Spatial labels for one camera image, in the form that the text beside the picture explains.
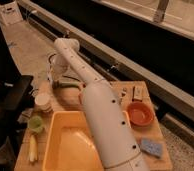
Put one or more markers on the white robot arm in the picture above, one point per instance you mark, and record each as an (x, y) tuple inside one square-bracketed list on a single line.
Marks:
[(115, 143)]

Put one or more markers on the white paper cup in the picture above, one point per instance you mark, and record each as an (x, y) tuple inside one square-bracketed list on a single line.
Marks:
[(43, 102)]

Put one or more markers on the green plastic cup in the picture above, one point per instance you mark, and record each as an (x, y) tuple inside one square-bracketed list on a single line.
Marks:
[(35, 124)]

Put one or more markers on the green pepper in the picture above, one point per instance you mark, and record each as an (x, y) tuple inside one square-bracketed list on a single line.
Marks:
[(65, 85)]

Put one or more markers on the orange bowl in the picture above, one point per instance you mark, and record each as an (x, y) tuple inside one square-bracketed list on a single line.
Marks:
[(140, 114)]

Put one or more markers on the yellow plastic tub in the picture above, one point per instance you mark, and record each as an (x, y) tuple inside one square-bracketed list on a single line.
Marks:
[(69, 144)]

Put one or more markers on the blue sponge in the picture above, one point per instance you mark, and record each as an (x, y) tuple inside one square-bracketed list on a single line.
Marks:
[(151, 147)]

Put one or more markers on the yellow corn cob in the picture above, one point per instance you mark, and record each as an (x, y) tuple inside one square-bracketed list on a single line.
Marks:
[(33, 150)]

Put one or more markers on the white paper bag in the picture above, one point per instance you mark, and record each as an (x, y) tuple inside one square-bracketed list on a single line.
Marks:
[(10, 13)]

